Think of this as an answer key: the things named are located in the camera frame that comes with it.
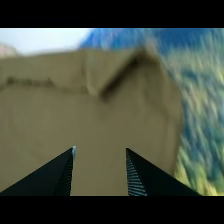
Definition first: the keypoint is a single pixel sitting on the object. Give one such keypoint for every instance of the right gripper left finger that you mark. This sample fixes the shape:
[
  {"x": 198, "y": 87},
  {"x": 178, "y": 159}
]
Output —
[{"x": 50, "y": 180}]

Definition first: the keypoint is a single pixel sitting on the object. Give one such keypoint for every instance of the olive brown T-shirt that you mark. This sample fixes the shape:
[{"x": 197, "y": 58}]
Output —
[{"x": 100, "y": 123}]

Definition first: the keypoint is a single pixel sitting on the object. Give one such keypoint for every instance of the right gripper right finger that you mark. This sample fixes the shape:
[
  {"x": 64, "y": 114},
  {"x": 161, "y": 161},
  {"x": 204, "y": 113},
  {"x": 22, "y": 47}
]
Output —
[{"x": 150, "y": 180}]

